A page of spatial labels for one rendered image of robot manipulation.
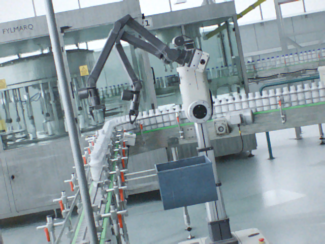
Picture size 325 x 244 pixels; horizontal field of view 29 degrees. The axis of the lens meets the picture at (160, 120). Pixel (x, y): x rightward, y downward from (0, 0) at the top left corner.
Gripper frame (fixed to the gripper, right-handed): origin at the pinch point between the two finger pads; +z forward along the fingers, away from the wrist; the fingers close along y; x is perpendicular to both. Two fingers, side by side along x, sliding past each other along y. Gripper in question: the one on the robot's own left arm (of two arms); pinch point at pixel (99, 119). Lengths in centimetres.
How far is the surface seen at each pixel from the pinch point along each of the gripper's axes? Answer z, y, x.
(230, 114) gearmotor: 25, 102, 132
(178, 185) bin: 41, 39, -54
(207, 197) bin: 51, 54, -54
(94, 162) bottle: 14, -1, -98
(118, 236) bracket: 26, 10, -202
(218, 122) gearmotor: 30, 91, 135
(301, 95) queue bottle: 20, 164, 126
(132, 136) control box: 17.3, 18.5, 23.5
